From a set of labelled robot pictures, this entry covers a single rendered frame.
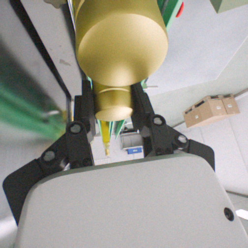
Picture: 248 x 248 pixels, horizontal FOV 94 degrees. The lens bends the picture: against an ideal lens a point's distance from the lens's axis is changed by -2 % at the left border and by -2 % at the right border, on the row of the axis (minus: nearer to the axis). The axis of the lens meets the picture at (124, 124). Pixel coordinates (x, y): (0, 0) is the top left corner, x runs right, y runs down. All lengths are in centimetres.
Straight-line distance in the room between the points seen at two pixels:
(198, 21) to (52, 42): 52
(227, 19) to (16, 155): 78
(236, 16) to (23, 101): 75
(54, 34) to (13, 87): 18
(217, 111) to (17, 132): 369
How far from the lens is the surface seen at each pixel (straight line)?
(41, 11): 38
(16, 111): 29
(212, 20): 68
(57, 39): 42
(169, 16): 31
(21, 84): 31
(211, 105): 371
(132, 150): 526
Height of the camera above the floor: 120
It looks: 15 degrees down
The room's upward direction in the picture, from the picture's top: 172 degrees clockwise
